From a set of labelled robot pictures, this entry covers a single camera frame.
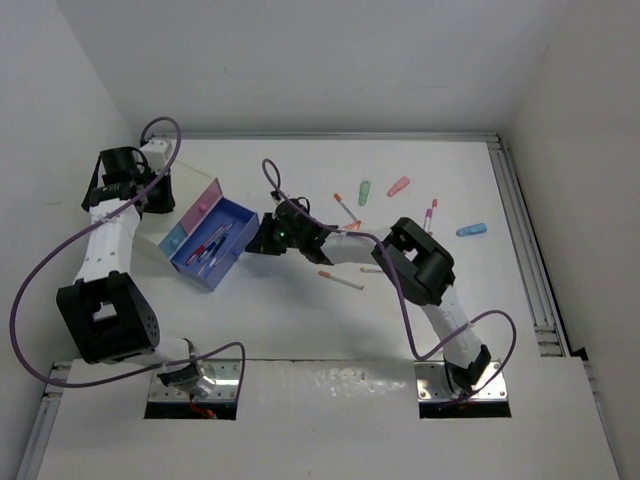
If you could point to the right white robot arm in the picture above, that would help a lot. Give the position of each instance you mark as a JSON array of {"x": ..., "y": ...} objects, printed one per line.
[{"x": 416, "y": 264}]

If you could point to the metal base plate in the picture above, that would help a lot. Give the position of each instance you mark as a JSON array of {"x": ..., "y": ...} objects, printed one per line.
[
  {"x": 215, "y": 381},
  {"x": 434, "y": 386}
]

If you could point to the purple-blue drawer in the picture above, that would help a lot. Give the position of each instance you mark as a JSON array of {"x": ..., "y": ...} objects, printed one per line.
[{"x": 245, "y": 227}]

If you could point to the blue correction tape case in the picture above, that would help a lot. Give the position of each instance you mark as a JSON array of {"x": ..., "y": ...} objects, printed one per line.
[{"x": 472, "y": 230}]

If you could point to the green correction tape case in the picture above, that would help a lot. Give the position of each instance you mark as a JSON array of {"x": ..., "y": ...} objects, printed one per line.
[{"x": 363, "y": 193}]

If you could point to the orange capped marker pen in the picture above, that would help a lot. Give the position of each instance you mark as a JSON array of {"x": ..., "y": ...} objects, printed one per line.
[{"x": 340, "y": 201}]

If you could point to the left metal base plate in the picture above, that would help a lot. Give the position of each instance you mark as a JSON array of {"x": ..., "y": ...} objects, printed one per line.
[{"x": 215, "y": 381}]

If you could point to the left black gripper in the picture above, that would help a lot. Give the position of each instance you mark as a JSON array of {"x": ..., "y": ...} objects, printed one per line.
[{"x": 166, "y": 202}]

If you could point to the pink correction tape case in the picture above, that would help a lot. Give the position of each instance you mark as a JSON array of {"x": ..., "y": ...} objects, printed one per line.
[{"x": 398, "y": 186}]

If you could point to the pink drawer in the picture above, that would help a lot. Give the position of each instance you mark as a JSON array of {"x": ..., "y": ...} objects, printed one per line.
[{"x": 201, "y": 207}]

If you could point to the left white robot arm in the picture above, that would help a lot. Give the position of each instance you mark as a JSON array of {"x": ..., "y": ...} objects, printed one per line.
[{"x": 108, "y": 317}]

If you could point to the light blue small drawer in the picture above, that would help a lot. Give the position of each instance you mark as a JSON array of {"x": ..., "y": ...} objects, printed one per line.
[{"x": 173, "y": 241}]

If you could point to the yellow capped pen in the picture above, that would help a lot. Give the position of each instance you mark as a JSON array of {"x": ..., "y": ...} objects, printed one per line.
[{"x": 370, "y": 270}]

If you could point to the red gel pen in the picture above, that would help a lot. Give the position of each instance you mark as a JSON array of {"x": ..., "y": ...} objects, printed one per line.
[{"x": 195, "y": 254}]

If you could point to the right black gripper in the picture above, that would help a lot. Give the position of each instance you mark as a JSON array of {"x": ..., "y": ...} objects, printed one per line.
[{"x": 265, "y": 234}]

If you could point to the dark blue pen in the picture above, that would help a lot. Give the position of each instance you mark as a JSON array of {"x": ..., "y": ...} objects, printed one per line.
[{"x": 206, "y": 251}]

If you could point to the white pen orange cap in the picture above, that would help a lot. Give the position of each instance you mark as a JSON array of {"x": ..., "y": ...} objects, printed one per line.
[{"x": 334, "y": 278}]

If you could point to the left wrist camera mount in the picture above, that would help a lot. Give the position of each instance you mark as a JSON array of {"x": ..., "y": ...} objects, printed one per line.
[{"x": 157, "y": 153}]

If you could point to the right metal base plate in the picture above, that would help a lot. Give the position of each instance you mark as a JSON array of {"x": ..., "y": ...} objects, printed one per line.
[{"x": 434, "y": 386}]

